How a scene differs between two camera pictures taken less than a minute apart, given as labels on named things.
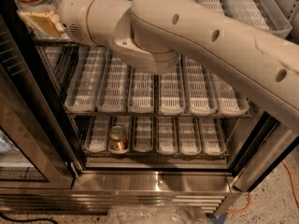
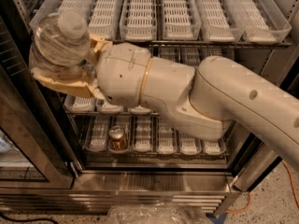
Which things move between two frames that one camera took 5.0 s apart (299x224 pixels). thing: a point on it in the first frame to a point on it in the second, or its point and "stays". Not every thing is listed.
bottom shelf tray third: (142, 133) stays
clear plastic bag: (158, 214) stays
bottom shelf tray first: (97, 136) stays
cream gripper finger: (47, 21) to (84, 89)
